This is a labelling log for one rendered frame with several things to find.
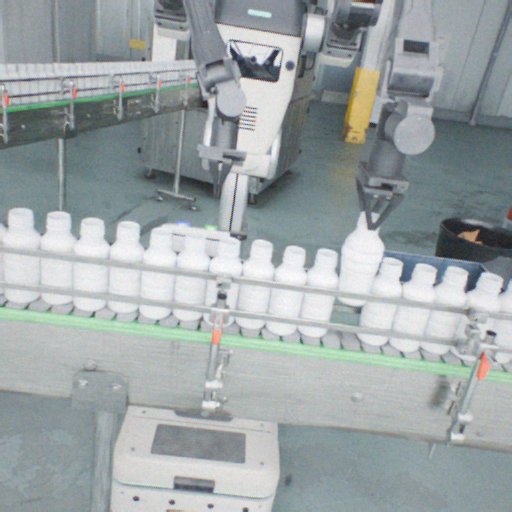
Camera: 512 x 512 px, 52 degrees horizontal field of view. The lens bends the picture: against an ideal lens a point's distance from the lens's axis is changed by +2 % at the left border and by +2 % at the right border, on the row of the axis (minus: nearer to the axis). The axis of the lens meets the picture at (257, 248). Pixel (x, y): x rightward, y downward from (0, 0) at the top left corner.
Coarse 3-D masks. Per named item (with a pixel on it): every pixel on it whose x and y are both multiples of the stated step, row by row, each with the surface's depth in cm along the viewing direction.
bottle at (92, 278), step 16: (96, 224) 91; (80, 240) 89; (96, 240) 89; (96, 256) 89; (80, 272) 90; (96, 272) 90; (80, 288) 91; (96, 288) 91; (80, 304) 92; (96, 304) 93
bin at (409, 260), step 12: (384, 252) 157; (396, 252) 157; (408, 264) 158; (432, 264) 158; (444, 264) 158; (456, 264) 158; (468, 264) 158; (480, 264) 158; (408, 276) 160; (468, 276) 160; (480, 276) 157; (468, 288) 162; (504, 288) 144; (432, 444) 117
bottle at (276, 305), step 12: (288, 252) 90; (300, 252) 93; (288, 264) 91; (300, 264) 91; (276, 276) 92; (288, 276) 90; (300, 276) 91; (276, 300) 93; (288, 300) 92; (300, 300) 93; (276, 312) 94; (288, 312) 93; (276, 324) 94; (288, 324) 94
